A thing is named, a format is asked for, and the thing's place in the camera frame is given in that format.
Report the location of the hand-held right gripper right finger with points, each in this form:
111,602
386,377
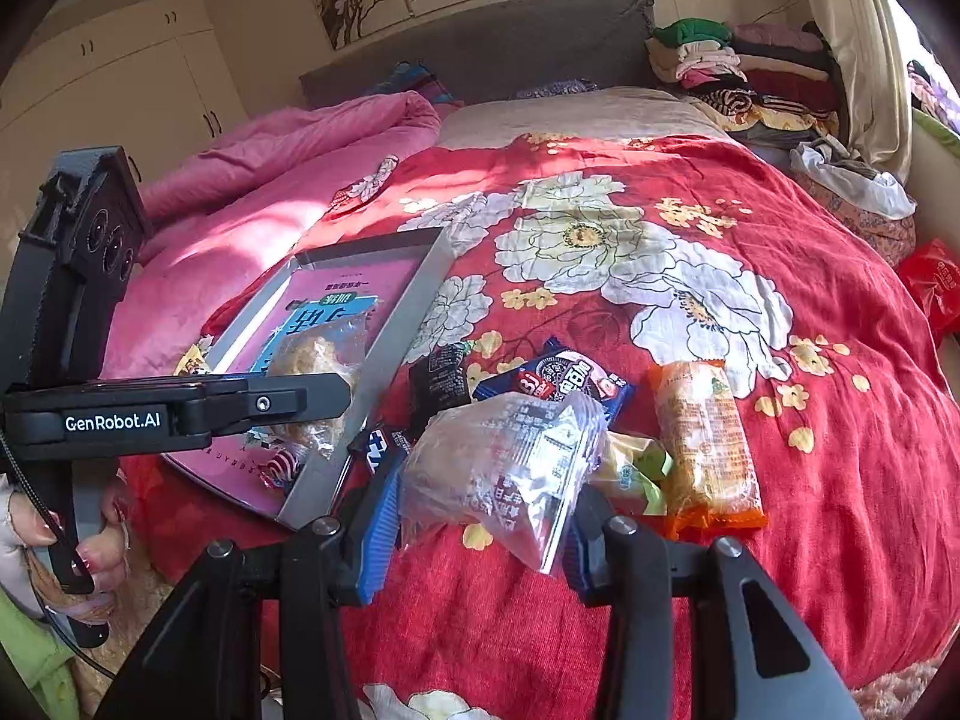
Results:
581,562

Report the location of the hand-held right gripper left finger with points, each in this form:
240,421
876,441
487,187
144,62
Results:
379,532

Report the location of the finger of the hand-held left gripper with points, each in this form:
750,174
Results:
262,403

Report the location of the clear pastry packet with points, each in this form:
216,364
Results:
487,465
322,356

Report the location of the grey tray with pink print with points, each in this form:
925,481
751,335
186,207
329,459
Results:
345,285

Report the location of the black green snack packet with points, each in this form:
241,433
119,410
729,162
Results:
439,386

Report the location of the orange rice cracker packet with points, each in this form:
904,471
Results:
705,450

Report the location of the person's left forearm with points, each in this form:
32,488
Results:
30,660

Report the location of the person's left hand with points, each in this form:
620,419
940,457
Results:
105,547

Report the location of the red white striped candy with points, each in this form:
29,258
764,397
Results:
279,466

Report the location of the small green snack packet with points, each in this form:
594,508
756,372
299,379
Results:
634,476

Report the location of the cream wardrobe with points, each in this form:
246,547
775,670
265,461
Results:
112,82

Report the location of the pink quilt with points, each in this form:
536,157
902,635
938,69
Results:
247,195

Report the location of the blue cookie packet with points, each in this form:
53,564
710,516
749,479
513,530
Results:
562,379

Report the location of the red floral blanket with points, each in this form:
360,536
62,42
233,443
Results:
825,502

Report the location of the fluffy pink rug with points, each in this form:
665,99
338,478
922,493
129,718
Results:
900,690

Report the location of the blue patterned pillow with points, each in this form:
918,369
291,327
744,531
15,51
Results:
412,82

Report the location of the purple patterned cloth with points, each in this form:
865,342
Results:
559,88

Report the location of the pink patterned bedding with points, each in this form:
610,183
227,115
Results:
862,232

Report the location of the beige pillow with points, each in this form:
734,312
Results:
585,112

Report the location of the grey headboard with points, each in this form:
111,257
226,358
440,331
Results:
525,45

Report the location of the red bag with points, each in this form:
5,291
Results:
934,285

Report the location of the white plastic bag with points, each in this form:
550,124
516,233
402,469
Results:
862,187

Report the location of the pile of folded clothes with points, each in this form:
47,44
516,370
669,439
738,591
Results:
750,82

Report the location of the beige curtain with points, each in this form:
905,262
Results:
855,52

